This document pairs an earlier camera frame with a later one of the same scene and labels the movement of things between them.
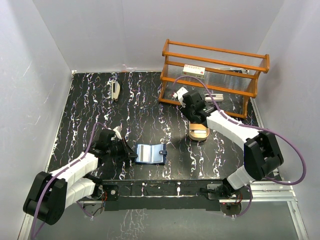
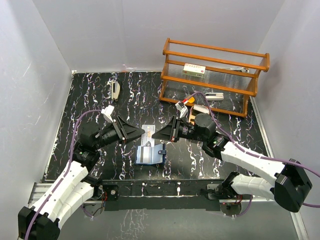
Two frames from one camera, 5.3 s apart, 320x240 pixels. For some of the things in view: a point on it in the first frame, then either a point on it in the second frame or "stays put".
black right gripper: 183,109 -> 170,132
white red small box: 197,71 stays put
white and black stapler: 115,90 stays put
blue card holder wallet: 153,154 stays put
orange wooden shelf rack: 227,78 stays put
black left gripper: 127,152 -> 127,131
